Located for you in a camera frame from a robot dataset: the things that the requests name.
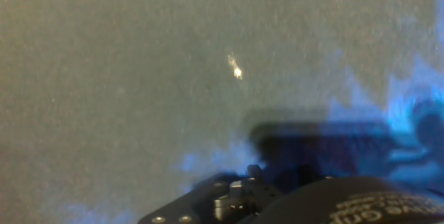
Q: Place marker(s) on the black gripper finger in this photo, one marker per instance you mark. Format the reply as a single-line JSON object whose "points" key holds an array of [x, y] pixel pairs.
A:
{"points": [[215, 203]]}

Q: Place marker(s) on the white lint speck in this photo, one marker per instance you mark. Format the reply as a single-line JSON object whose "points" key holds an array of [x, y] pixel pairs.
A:
{"points": [[237, 69]]}

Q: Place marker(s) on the blue black landscape printed mat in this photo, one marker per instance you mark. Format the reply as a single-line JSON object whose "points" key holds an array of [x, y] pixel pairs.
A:
{"points": [[121, 95]]}

